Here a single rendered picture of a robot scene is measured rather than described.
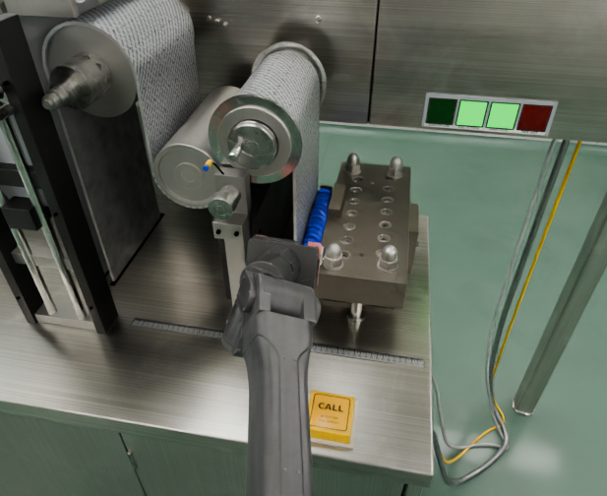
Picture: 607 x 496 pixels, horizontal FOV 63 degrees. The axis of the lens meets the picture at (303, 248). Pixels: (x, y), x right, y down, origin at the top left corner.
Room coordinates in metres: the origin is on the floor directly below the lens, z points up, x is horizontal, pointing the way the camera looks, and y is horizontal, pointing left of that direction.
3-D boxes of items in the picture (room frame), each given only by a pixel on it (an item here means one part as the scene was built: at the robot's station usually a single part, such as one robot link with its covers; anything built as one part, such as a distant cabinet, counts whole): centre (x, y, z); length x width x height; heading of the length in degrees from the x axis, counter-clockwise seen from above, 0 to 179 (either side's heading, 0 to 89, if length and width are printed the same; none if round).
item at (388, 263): (0.66, -0.15, 1.05); 0.04 x 0.04 x 0.04
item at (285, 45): (0.95, 0.03, 1.25); 0.15 x 0.01 x 0.15; 80
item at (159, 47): (0.84, 0.18, 1.16); 0.39 x 0.23 x 0.51; 80
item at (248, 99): (0.70, 0.07, 1.25); 0.15 x 0.01 x 0.15; 80
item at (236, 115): (0.82, 0.05, 1.25); 0.26 x 0.12 x 0.12; 170
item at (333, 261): (0.67, -0.05, 1.05); 0.04 x 0.04 x 0.04
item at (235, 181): (0.66, 0.12, 1.05); 0.06 x 0.05 x 0.31; 170
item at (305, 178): (0.80, -0.01, 1.11); 0.23 x 0.01 x 0.18; 170
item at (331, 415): (0.44, -0.04, 0.91); 0.07 x 0.07 x 0.02; 80
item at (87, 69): (0.72, 0.32, 1.33); 0.06 x 0.06 x 0.06; 80
